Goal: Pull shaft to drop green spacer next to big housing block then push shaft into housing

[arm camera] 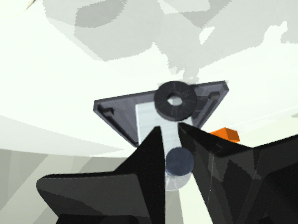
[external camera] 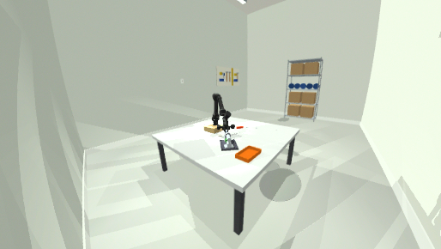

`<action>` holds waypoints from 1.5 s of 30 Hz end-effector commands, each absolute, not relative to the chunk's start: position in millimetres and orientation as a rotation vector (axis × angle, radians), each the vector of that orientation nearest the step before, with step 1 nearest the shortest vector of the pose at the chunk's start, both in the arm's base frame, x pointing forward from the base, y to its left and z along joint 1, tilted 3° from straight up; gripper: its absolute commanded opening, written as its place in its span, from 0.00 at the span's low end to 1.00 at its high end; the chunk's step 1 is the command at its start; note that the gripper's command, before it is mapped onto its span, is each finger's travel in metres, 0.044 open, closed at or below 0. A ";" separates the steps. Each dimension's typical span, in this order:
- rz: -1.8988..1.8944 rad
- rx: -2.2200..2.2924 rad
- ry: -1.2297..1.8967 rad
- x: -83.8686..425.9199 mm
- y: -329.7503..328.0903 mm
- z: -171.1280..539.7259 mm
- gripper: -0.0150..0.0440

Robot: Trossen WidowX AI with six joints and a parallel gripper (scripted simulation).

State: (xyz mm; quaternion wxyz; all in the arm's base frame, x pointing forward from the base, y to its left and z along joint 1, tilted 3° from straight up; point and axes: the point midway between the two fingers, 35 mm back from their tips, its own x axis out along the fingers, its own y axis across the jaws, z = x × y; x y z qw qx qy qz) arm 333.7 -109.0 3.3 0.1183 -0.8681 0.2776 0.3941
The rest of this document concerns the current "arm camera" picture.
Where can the orange shallow tray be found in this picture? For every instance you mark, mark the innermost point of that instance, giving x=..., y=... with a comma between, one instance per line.
x=227, y=134

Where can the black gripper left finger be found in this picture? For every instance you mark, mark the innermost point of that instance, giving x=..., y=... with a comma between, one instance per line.
x=136, y=188

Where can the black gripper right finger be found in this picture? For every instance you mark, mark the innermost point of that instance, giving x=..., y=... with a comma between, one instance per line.
x=229, y=174

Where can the black ring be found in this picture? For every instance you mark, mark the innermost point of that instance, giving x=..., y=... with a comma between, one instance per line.
x=174, y=113

